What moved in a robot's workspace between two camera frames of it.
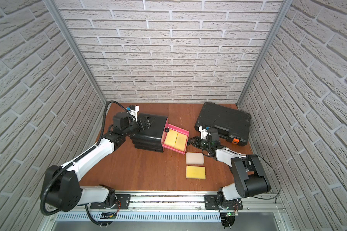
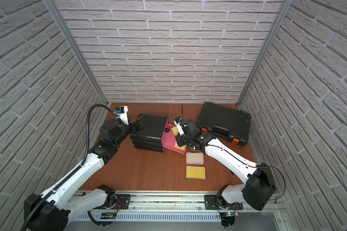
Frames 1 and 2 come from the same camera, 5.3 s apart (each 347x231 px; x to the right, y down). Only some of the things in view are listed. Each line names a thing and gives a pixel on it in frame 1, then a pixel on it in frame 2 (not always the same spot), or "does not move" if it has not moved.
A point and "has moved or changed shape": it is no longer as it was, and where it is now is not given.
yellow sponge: x=171 y=137 has moved or changed shape
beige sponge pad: x=194 y=158 does not move
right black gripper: x=197 y=139 → x=179 y=140
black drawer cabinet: x=151 y=138 does not move
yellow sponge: x=195 y=172 does not move
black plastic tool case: x=233 y=124 does not move
